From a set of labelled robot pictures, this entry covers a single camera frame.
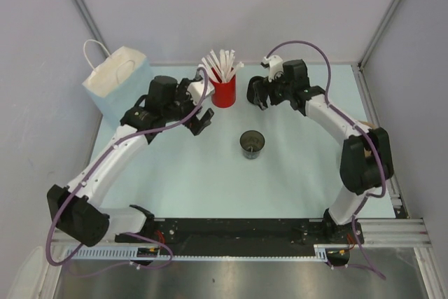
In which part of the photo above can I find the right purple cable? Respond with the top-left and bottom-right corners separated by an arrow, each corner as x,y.
267,39 -> 388,281

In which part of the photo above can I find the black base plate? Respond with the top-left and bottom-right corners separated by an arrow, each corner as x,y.
115,217 -> 365,257

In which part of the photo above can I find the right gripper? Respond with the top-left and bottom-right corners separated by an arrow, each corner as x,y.
254,68 -> 294,111

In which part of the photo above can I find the light blue paper bag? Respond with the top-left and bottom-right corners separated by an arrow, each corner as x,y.
83,39 -> 154,128

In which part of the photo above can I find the brown cardboard cup carrier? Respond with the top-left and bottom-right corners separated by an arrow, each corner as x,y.
358,120 -> 377,129

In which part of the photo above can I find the purple cable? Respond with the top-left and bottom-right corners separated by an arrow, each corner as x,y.
45,67 -> 211,272
267,39 -> 388,281

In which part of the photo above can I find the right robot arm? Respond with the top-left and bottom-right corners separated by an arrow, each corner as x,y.
246,55 -> 394,244

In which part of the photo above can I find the white wrapped straws bundle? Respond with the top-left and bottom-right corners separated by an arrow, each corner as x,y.
198,49 -> 244,83

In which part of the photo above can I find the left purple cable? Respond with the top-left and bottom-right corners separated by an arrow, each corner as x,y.
45,67 -> 211,272

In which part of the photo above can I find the grey slotted cable duct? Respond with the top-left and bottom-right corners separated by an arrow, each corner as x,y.
72,245 -> 342,262

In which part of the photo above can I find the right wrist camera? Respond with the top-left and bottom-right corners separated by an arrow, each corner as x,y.
260,55 -> 284,82

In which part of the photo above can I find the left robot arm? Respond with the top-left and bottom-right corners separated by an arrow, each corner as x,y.
47,76 -> 214,246

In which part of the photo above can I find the single black coffee cup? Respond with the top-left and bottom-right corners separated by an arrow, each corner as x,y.
239,130 -> 265,160

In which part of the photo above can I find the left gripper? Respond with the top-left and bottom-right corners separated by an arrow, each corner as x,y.
162,79 -> 213,135

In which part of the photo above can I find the red straw holder cup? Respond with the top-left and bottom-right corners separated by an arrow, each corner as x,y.
210,75 -> 237,109

